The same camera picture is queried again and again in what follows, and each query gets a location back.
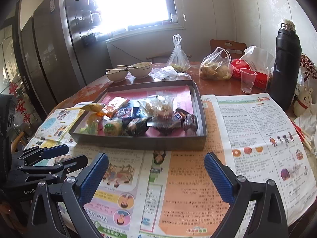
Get green label round pastry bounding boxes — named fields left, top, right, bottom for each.
left=102, top=119, right=123, bottom=136

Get yellow cow milk stick packet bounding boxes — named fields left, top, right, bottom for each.
left=81, top=103, right=107, bottom=117

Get dark brown candy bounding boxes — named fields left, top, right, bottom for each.
left=183, top=114, right=198, bottom=133

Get dark chocolate bar packet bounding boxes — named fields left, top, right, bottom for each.
left=125, top=117, right=152, bottom=137

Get blue oreo-style cookie packet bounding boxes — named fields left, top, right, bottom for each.
left=113, top=105, right=140, bottom=119

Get small yellow snack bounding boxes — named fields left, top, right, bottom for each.
left=146, top=95, right=174, bottom=122

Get orange rice cracker packet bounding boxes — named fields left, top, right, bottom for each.
left=102, top=97, right=129, bottom=118

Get plastic bag of fried snacks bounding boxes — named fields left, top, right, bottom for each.
left=199, top=47, right=233, bottom=80

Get left newspaper sheet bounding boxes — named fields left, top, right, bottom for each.
left=24, top=101, right=172, bottom=238

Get newspaper sheet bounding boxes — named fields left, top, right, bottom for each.
left=24, top=101, right=172, bottom=238
left=139, top=93, right=316, bottom=237

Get right newspaper sheet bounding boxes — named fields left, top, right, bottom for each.
left=139, top=93, right=316, bottom=237

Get red chopsticks bundle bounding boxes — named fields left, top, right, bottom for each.
left=292, top=120, right=312, bottom=151

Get dark shallow cardboard box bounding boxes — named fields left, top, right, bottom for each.
left=69, top=80, right=207, bottom=151

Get pink Chinese workbook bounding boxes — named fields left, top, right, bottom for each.
left=99, top=85, right=195, bottom=137

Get left beige ceramic bowl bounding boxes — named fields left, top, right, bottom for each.
left=105, top=67, right=129, bottom=83

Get beige ceramic bowl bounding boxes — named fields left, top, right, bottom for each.
left=128, top=62, right=152, bottom=79
left=105, top=67, right=129, bottom=83

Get clear plastic cup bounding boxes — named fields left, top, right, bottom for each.
left=240, top=68, right=257, bottom=93

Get grey refrigerator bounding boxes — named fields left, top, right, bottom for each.
left=17, top=0, right=112, bottom=118

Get chopsticks on left bowl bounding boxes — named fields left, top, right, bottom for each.
left=106, top=68, right=129, bottom=71

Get chopsticks on bowl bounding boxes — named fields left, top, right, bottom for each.
left=117, top=64, right=138, bottom=69
left=106, top=68, right=129, bottom=71

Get rabbit figurine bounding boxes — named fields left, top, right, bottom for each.
left=293, top=84, right=314, bottom=117

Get chopsticks on right bowl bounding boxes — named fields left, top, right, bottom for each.
left=117, top=64, right=138, bottom=69

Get right beige ceramic bowl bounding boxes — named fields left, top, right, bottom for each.
left=128, top=62, right=152, bottom=79

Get crumpled clear plastic bag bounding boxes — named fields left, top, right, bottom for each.
left=152, top=66, right=192, bottom=81

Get black thermos bottle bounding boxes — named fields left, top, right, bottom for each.
left=269, top=19, right=301, bottom=110

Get tied clear plastic bag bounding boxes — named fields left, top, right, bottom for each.
left=167, top=33, right=190, bottom=73

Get wooden chair with cutout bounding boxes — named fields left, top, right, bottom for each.
left=210, top=39, right=247, bottom=59

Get dark red flower bouquet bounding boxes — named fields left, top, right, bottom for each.
left=300, top=53, right=316, bottom=81

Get window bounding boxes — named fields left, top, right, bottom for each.
left=92, top=0, right=185, bottom=39

